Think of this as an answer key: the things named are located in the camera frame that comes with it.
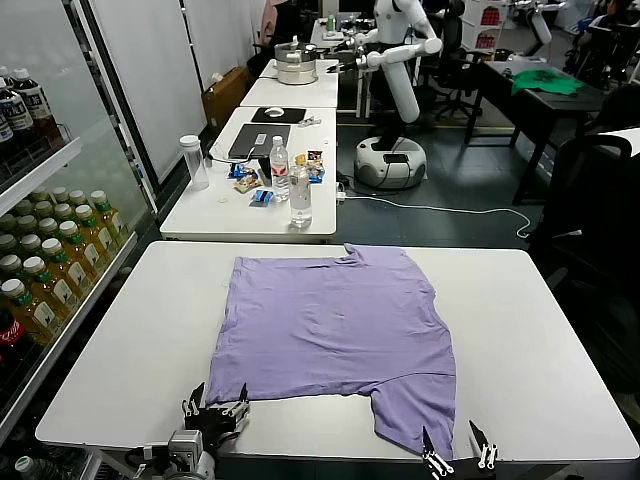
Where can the black box stand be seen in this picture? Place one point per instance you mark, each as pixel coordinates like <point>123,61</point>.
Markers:
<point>264,167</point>

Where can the white humanoid robot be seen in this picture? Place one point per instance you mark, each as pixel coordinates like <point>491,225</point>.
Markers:
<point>400,85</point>

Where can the red label cola bottle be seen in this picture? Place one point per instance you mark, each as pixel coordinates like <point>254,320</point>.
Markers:
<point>10,332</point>

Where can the green cap bottle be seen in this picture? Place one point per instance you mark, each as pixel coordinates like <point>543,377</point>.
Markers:
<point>22,465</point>

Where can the yellow tea bottle white cap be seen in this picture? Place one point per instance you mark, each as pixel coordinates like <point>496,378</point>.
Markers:
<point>43,207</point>
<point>12,288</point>
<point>51,246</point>
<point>83,214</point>
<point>68,230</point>
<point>98,197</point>
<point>29,243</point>
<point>10,262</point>
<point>60,192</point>
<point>77,197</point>
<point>62,210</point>
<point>47,226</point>
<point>33,265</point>

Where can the beige snack packet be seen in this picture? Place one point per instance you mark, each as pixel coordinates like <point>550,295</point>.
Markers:
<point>245,184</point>

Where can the steel steamer pot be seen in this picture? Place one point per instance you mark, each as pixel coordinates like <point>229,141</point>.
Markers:
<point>295,70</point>

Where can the black office chair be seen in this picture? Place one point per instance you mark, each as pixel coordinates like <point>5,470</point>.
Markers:
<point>460,75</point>
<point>590,200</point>

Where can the dark tea bottle white cap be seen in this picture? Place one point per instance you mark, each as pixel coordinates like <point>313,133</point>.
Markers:
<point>32,107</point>
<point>12,120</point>

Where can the clear tumbler white lid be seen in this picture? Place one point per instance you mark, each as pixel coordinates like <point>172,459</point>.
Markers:
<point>196,165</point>

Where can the dark snack packet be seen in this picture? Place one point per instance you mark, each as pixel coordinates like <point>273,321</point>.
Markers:
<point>314,156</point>

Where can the white power strip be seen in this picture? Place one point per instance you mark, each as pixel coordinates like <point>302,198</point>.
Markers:
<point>341,192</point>

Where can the black mouse pad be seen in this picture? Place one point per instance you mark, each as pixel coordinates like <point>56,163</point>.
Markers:
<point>292,115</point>

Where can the purple t-shirt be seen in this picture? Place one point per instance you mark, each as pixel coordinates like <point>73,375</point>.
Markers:
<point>330,330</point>

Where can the white shelf red boxes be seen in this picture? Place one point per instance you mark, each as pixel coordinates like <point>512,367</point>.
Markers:
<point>487,15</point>

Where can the green cloth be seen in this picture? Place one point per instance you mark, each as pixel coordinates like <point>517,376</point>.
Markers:
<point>542,82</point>

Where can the black closed laptop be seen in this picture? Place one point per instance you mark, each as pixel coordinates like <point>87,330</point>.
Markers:
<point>250,140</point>

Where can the blue snack packet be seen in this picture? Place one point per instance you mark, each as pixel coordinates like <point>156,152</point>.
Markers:
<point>262,196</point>
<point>316,173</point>
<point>236,170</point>

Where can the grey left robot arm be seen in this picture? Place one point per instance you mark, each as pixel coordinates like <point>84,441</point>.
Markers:
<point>207,467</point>

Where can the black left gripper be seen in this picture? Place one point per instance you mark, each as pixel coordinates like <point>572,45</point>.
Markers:
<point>217,425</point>

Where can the red label water bottle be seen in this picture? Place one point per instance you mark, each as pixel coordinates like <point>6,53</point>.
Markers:
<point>280,170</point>

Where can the small white robot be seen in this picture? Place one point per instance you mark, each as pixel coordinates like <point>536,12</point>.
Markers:
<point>541,22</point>

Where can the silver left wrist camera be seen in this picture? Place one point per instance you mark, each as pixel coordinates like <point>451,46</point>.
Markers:
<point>185,445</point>

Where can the yellow snack packet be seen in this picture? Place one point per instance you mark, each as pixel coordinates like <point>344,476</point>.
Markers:
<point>300,159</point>

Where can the seated person dark hair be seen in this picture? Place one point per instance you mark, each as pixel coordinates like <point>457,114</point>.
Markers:
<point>614,7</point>

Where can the white side table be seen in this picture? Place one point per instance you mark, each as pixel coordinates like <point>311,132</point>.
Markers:
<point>625,131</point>

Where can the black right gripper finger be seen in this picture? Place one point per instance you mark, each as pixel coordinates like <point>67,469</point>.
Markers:
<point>435,455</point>
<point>485,450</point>

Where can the brown cardboard box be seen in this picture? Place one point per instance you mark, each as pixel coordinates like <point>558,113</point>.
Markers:
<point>225,95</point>

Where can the glass door drinks cooler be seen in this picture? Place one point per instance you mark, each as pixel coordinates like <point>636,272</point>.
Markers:
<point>100,100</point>

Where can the small metal clip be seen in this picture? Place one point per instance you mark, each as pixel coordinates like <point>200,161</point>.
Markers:
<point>310,120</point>

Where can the pink garment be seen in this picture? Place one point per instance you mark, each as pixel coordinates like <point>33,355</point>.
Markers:
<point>271,20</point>

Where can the clear bottle white cap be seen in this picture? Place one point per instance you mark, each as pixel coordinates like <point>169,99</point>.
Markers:
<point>300,200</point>

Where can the black table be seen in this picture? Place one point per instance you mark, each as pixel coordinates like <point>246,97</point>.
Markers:
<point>560,102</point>

